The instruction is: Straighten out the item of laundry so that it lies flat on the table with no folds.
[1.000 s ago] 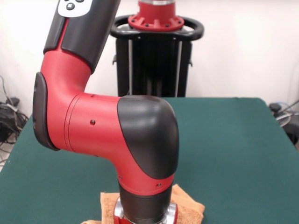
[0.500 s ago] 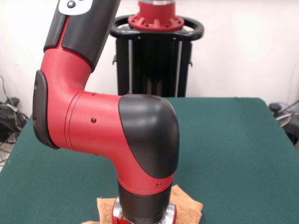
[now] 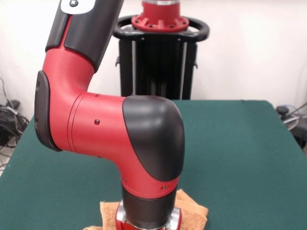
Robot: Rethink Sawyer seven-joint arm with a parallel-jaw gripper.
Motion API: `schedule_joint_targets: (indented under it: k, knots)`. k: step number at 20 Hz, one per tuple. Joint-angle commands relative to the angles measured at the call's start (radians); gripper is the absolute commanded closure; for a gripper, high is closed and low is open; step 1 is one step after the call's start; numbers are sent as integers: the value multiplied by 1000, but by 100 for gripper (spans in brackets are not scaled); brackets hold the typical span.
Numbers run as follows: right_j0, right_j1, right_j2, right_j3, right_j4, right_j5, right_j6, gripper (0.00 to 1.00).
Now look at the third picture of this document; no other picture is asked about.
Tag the orange terry towel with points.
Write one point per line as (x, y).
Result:
(192, 210)

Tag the dark green table cloth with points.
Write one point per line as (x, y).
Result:
(239, 155)

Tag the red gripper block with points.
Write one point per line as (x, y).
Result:
(121, 225)

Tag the black stand base with caster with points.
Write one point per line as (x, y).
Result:
(301, 136)

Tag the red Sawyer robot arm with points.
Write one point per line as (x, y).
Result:
(96, 124)

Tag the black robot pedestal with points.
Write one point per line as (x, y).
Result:
(158, 67)

